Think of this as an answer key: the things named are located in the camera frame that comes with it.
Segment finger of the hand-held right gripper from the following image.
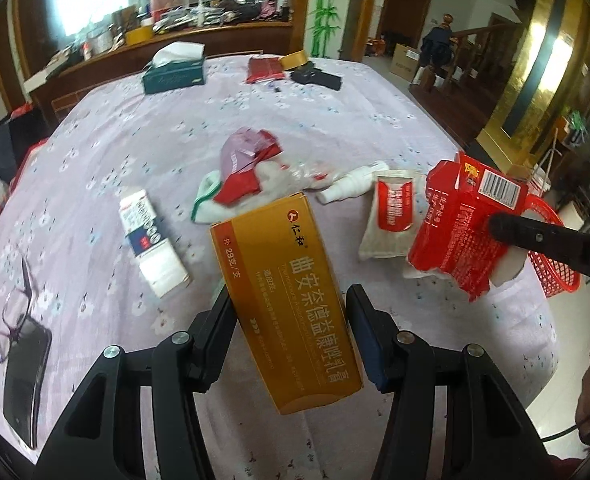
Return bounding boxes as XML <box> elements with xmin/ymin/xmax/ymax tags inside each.
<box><xmin>490</xmin><ymin>212</ymin><xmax>590</xmax><ymax>286</ymax></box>

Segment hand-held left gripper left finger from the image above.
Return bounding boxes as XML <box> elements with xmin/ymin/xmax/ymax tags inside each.
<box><xmin>37</xmin><ymin>282</ymin><xmax>240</xmax><ymax>480</ymax></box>

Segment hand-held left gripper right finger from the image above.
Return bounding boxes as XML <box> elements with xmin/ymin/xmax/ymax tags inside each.
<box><xmin>345</xmin><ymin>284</ymin><xmax>556</xmax><ymax>480</ymax></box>

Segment red plastic mesh basket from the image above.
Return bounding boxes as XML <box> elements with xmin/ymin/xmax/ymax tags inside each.
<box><xmin>522</xmin><ymin>195</ymin><xmax>583</xmax><ymax>298</ymax></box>

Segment orange cardboard box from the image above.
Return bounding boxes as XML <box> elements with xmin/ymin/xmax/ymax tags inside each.
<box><xmin>209</xmin><ymin>191</ymin><xmax>366</xmax><ymax>416</ymax></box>

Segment white printed carton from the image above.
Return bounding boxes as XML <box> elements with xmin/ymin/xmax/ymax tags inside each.
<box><xmin>119</xmin><ymin>189</ymin><xmax>193</xmax><ymax>300</ymax></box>

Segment red torn carton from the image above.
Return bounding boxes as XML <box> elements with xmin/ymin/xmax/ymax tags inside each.
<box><xmin>407</xmin><ymin>151</ymin><xmax>530</xmax><ymax>303</ymax></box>

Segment white sachet with red label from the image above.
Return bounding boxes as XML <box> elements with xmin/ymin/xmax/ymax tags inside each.
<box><xmin>359</xmin><ymin>170</ymin><xmax>428</xmax><ymax>262</ymax></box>

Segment purple and red plastic wrapper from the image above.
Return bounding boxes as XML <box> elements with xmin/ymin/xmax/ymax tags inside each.
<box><xmin>214</xmin><ymin>127</ymin><xmax>288</xmax><ymax>207</ymax></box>

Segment crumpled white plastic bags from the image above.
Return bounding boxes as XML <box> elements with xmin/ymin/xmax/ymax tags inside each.
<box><xmin>255</xmin><ymin>160</ymin><xmax>296</xmax><ymax>198</ymax></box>

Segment wooden staircase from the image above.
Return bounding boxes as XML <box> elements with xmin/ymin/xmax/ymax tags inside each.
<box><xmin>410</xmin><ymin>10</ymin><xmax>520</xmax><ymax>136</ymax></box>

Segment clear plastic wrapper with red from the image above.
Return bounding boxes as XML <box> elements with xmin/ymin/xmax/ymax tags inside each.
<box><xmin>287</xmin><ymin>160</ymin><xmax>336</xmax><ymax>191</ymax></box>

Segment white spray bottle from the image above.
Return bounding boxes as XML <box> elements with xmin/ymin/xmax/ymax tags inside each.
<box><xmin>316</xmin><ymin>161</ymin><xmax>390</xmax><ymax>206</ymax></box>

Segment floral purple tablecloth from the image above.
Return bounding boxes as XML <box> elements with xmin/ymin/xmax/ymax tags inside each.
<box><xmin>0</xmin><ymin>52</ymin><xmax>560</xmax><ymax>480</ymax></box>

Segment black smartphone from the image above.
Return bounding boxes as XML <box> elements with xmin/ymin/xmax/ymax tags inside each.
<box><xmin>2</xmin><ymin>317</ymin><xmax>53</xmax><ymax>450</ymax></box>

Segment eyeglasses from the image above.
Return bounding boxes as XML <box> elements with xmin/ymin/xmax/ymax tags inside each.
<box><xmin>0</xmin><ymin>255</ymin><xmax>38</xmax><ymax>363</ymax></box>

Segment dark coat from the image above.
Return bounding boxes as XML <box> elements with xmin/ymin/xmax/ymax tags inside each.
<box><xmin>420</xmin><ymin>12</ymin><xmax>458</xmax><ymax>68</ymax></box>

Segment green tissue box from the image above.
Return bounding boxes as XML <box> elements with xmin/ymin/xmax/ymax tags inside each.
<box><xmin>142</xmin><ymin>42</ymin><xmax>206</xmax><ymax>95</ymax></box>

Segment red flat packet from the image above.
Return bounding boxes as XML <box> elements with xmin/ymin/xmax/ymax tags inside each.
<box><xmin>246</xmin><ymin>55</ymin><xmax>283</xmax><ymax>83</ymax></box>

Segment black pouch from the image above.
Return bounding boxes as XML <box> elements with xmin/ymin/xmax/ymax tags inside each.
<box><xmin>290</xmin><ymin>62</ymin><xmax>343</xmax><ymax>92</ymax></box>

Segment wooden sideboard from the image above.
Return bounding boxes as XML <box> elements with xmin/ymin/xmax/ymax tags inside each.
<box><xmin>25</xmin><ymin>17</ymin><xmax>296</xmax><ymax>126</ymax></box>

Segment black chair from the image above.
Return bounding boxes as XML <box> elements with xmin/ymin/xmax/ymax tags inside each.
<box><xmin>0</xmin><ymin>106</ymin><xmax>50</xmax><ymax>183</ymax></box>

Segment brown tape roll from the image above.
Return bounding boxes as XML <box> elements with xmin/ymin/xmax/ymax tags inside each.
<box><xmin>280</xmin><ymin>50</ymin><xmax>312</xmax><ymax>71</ymax></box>

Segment black cable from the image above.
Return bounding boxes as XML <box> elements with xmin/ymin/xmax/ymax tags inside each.
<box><xmin>540</xmin><ymin>395</ymin><xmax>590</xmax><ymax>445</ymax></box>

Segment green bamboo wall decal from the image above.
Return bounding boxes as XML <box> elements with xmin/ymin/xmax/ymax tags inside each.
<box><xmin>307</xmin><ymin>0</ymin><xmax>350</xmax><ymax>61</ymax></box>

